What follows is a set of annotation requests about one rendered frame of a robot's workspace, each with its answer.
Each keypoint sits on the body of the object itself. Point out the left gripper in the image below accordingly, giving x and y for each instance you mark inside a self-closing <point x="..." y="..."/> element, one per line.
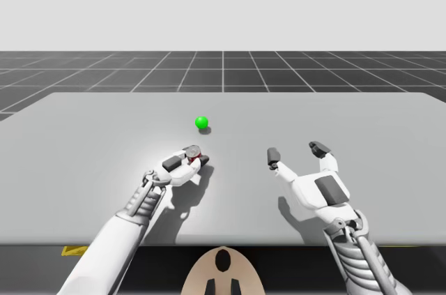
<point x="174" y="174"/>

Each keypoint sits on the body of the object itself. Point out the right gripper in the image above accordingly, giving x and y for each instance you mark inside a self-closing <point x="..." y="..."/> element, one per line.
<point x="306" y="194"/>

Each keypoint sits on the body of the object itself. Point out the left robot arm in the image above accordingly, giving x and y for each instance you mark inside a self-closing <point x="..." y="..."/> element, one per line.
<point x="111" y="242"/>

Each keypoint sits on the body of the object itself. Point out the green ball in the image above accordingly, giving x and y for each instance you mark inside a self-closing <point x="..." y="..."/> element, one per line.
<point x="201" y="122"/>

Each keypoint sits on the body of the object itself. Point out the tan robot part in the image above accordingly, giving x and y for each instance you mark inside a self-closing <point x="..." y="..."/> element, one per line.
<point x="223" y="281"/>

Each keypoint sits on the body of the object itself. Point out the red and white can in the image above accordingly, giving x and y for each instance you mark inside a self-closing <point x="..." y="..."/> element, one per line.
<point x="193" y="152"/>

